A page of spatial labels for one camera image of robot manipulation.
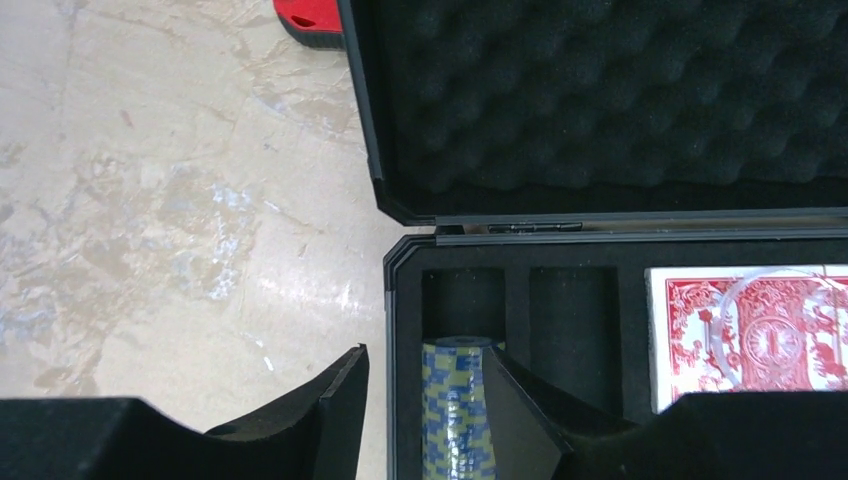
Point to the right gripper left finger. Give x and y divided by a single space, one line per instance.
312 432

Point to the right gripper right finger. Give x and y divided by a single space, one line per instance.
541 432

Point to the grey chip stack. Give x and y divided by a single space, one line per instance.
456 436

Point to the black poker set case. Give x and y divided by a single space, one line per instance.
562 148

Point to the red playing card deck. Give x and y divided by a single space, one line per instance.
746 328

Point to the red handled tool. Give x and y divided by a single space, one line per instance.
315 24

